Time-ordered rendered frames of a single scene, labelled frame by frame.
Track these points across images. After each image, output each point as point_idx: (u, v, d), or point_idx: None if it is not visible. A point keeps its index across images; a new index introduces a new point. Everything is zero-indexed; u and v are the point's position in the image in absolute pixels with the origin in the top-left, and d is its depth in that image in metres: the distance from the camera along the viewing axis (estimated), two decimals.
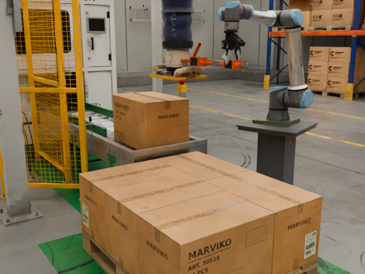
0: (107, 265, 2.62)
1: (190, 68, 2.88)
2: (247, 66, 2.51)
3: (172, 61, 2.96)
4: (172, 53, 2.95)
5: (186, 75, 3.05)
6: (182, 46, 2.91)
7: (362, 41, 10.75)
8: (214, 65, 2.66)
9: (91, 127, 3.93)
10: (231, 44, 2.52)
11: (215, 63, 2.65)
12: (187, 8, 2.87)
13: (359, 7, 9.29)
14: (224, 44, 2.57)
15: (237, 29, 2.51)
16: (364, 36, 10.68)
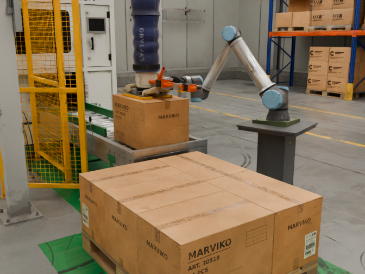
0: (107, 265, 2.62)
1: (156, 88, 3.27)
2: (201, 89, 2.90)
3: (142, 82, 3.35)
4: (142, 75, 3.34)
5: (154, 94, 3.44)
6: (150, 69, 3.30)
7: (362, 41, 10.75)
8: (174, 87, 3.05)
9: (91, 127, 3.93)
10: (176, 79, 3.27)
11: (175, 86, 3.04)
12: (153, 12, 3.22)
13: (359, 7, 9.29)
14: None
15: (187, 83, 3.32)
16: (364, 36, 10.68)
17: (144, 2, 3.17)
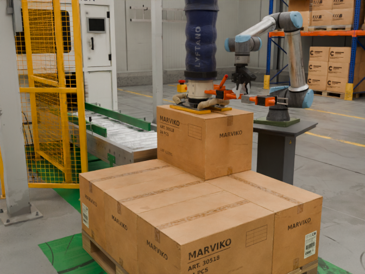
0: (107, 265, 2.62)
1: (215, 100, 2.70)
2: (286, 103, 2.35)
3: (196, 93, 2.77)
4: (196, 83, 2.76)
5: (209, 106, 2.86)
6: (207, 77, 2.73)
7: (362, 41, 10.75)
8: (243, 100, 2.48)
9: (91, 127, 3.93)
10: (241, 78, 2.48)
11: (245, 98, 2.46)
12: (213, 6, 2.64)
13: (359, 7, 9.29)
14: (234, 78, 2.52)
15: (247, 62, 2.47)
16: (364, 36, 10.68)
17: None
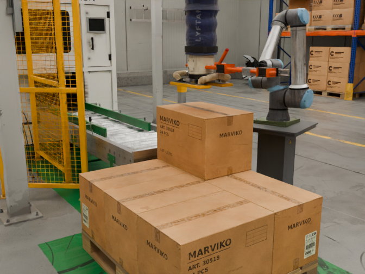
0: (107, 265, 2.62)
1: (215, 75, 2.66)
2: (288, 74, 2.31)
3: (196, 68, 2.74)
4: (196, 58, 2.73)
5: (210, 82, 2.83)
6: (207, 52, 2.69)
7: (362, 41, 10.75)
8: (244, 73, 2.44)
9: (91, 127, 3.93)
10: (256, 63, 2.72)
11: (246, 70, 2.43)
12: (213, 6, 2.64)
13: (359, 7, 9.29)
14: None
15: (268, 67, 2.78)
16: (364, 36, 10.68)
17: None
